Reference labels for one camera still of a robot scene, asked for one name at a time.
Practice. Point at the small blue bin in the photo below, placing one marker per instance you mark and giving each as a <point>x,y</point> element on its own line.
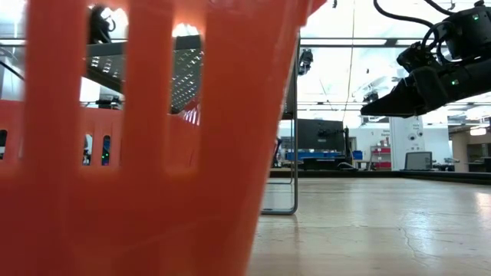
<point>357,155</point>

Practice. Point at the grey perforated metal stand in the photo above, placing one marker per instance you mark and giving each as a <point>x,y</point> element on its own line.
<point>296,153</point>

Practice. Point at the black hanging camera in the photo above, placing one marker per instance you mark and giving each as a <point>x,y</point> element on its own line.
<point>370,96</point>
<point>305,61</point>

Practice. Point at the blue storage crate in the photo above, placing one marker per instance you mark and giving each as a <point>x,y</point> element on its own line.
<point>314,156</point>

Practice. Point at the red plastic basket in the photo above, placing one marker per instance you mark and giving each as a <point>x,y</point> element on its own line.
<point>153,214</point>

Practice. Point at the white pillar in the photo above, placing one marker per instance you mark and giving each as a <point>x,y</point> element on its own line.
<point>406,142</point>

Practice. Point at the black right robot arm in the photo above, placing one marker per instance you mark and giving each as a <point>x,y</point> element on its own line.
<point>481,76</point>

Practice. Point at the red shelf rack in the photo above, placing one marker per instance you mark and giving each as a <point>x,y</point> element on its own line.
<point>381,165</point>

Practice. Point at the grey monitor back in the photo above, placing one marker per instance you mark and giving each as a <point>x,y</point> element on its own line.
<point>418,161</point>

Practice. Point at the black aluminium table frame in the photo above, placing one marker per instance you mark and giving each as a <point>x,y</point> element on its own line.
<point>383,176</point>

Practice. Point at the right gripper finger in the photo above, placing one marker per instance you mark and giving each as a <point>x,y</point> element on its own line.
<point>395,103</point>

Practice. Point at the hanging light fixture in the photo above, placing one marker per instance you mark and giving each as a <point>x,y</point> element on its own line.
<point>477,131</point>

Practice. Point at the large black monitor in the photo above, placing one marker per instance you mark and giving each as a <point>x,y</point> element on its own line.
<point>310,134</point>

